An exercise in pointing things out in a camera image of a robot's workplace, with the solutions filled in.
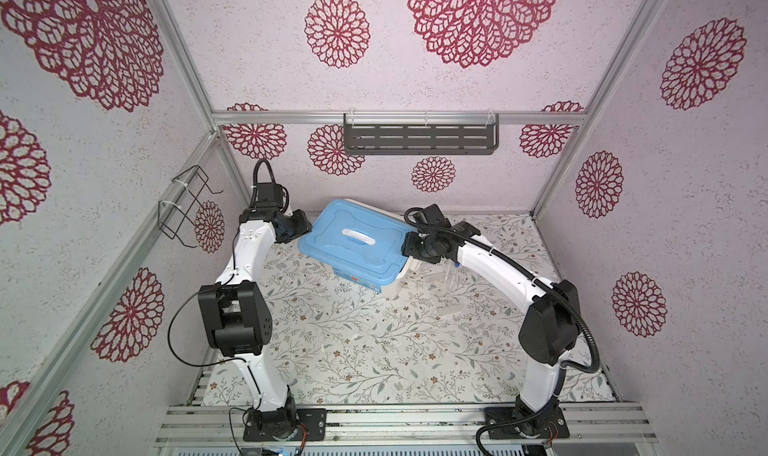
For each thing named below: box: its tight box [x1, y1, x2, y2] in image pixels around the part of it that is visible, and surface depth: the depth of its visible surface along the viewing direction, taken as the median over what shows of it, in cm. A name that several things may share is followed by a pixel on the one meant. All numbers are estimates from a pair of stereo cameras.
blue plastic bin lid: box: [298, 199, 417, 287], surface depth 91 cm
